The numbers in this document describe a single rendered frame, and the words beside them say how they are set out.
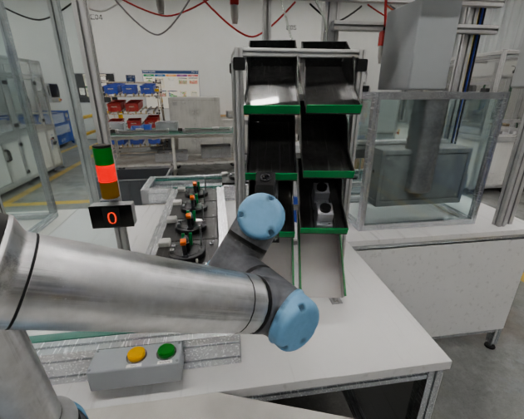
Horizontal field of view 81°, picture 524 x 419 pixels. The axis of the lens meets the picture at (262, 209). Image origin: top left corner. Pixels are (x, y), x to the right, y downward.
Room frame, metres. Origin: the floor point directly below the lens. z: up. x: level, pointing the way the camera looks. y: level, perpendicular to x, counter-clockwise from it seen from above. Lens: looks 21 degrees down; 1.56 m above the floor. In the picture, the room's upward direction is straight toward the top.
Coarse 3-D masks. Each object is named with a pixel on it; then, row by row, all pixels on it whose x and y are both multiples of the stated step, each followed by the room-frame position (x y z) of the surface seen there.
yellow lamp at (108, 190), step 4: (116, 180) 0.89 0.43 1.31; (100, 184) 0.86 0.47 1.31; (104, 184) 0.86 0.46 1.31; (108, 184) 0.86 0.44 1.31; (112, 184) 0.87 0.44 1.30; (116, 184) 0.88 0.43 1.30; (100, 188) 0.87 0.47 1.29; (104, 188) 0.86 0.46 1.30; (108, 188) 0.86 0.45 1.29; (112, 188) 0.87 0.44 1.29; (116, 188) 0.88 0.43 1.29; (104, 192) 0.86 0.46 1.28; (108, 192) 0.86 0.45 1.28; (112, 192) 0.87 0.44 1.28; (116, 192) 0.88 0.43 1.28; (104, 196) 0.86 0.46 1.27; (108, 196) 0.86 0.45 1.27; (112, 196) 0.87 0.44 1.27; (116, 196) 0.88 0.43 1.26
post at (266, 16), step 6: (264, 0) 1.91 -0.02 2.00; (270, 0) 1.92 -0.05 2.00; (264, 6) 1.91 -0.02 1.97; (270, 6) 1.92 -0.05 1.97; (264, 12) 1.91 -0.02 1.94; (270, 12) 1.92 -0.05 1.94; (264, 18) 1.91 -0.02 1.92; (270, 18) 1.92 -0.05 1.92; (264, 24) 1.91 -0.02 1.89; (270, 24) 1.92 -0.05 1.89; (264, 30) 1.91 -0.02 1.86; (270, 30) 1.92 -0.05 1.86; (264, 36) 1.91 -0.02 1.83; (270, 36) 1.92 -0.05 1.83
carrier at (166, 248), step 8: (200, 232) 1.08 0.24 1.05; (160, 240) 1.13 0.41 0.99; (168, 240) 1.13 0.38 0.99; (192, 240) 1.10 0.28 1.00; (200, 240) 1.08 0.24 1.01; (208, 240) 1.17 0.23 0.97; (216, 240) 1.17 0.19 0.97; (160, 248) 1.10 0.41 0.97; (168, 248) 1.10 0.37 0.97; (176, 248) 1.06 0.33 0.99; (192, 248) 1.06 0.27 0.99; (200, 248) 1.07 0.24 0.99; (208, 248) 1.10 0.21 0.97; (216, 248) 1.10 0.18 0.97; (168, 256) 1.02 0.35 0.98; (176, 256) 1.00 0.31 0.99; (184, 256) 0.99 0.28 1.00; (192, 256) 1.00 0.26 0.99; (200, 256) 1.01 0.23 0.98; (208, 256) 1.03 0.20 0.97
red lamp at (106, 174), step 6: (96, 168) 0.87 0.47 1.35; (102, 168) 0.86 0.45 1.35; (108, 168) 0.87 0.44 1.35; (114, 168) 0.89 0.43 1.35; (102, 174) 0.86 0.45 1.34; (108, 174) 0.87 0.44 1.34; (114, 174) 0.88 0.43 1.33; (102, 180) 0.86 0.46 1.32; (108, 180) 0.86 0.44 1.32; (114, 180) 0.88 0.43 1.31
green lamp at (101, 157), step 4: (92, 148) 0.87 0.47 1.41; (104, 148) 0.87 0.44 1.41; (108, 148) 0.88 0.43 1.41; (96, 152) 0.86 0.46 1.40; (100, 152) 0.86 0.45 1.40; (104, 152) 0.87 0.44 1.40; (108, 152) 0.87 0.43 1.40; (96, 156) 0.86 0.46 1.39; (100, 156) 0.86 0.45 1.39; (104, 156) 0.86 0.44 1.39; (108, 156) 0.87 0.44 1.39; (112, 156) 0.89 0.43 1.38; (96, 160) 0.86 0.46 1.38; (100, 160) 0.86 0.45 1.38; (104, 160) 0.86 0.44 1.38; (108, 160) 0.87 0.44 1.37; (112, 160) 0.88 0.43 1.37; (96, 164) 0.86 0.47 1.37; (100, 164) 0.86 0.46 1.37; (104, 164) 0.86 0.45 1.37; (108, 164) 0.87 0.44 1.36; (112, 164) 0.88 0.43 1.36
